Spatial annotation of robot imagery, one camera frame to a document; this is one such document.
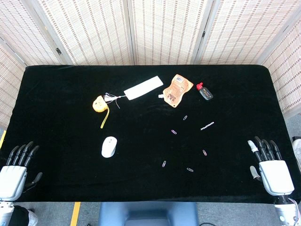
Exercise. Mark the orange spout pouch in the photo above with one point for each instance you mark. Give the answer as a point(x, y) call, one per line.
point(176, 90)

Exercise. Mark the black bead chain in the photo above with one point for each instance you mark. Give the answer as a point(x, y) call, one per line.
point(207, 126)

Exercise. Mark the black bottle with red cap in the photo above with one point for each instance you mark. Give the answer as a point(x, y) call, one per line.
point(205, 91)

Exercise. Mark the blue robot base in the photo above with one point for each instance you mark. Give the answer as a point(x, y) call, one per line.
point(148, 213)

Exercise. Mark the white computer mouse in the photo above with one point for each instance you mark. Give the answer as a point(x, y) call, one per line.
point(109, 147)

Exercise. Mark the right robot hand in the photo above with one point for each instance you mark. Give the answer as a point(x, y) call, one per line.
point(276, 176)

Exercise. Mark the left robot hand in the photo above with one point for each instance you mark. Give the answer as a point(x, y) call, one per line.
point(13, 179)

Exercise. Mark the black screen hinge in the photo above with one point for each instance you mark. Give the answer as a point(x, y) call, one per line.
point(58, 51)
point(203, 34)

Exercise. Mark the yellow tape measure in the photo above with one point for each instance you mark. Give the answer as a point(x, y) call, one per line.
point(100, 104)

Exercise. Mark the black trouser leg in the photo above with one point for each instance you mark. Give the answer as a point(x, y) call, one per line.
point(22, 216)

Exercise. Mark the white bookmark with tassel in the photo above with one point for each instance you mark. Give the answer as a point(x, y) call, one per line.
point(144, 88)

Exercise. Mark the white sneaker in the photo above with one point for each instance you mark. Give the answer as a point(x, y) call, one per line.
point(33, 217)

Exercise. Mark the yellow floor tape strip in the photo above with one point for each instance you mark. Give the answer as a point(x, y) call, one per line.
point(75, 213)
point(2, 139)

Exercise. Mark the black velvet tablecloth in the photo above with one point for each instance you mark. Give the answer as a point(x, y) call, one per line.
point(150, 134)

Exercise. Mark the white and black device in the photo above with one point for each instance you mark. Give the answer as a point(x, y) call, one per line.
point(297, 150)

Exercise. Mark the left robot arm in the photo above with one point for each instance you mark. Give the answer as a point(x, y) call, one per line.
point(4, 212)

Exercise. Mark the metal paper clip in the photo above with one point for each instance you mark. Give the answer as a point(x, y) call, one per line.
point(185, 117)
point(190, 169)
point(163, 163)
point(174, 131)
point(204, 152)

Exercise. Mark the woven folding screen panel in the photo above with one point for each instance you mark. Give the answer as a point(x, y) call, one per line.
point(9, 82)
point(94, 30)
point(164, 30)
point(289, 70)
point(23, 28)
point(240, 30)

